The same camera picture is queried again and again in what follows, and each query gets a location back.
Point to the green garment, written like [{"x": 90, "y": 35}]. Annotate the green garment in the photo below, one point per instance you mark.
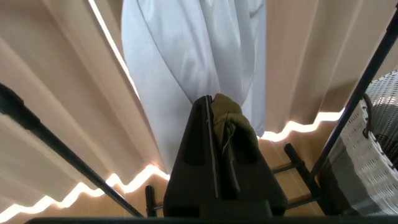
[{"x": 230, "y": 115}]

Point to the black clothes rack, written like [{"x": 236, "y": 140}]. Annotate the black clothes rack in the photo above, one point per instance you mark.
[{"x": 62, "y": 152}]

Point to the white laundry basket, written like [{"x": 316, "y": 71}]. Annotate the white laundry basket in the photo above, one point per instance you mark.
[{"x": 367, "y": 161}]

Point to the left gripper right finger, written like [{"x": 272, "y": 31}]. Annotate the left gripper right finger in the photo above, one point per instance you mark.
[{"x": 255, "y": 186}]

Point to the pale grey shorts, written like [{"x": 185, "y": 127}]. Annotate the pale grey shorts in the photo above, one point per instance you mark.
[{"x": 186, "y": 46}]

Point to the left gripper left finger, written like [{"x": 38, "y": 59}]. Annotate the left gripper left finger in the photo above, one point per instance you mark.
[{"x": 189, "y": 186}]

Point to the beige curtain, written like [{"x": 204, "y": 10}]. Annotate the beige curtain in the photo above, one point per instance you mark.
[{"x": 62, "y": 77}]

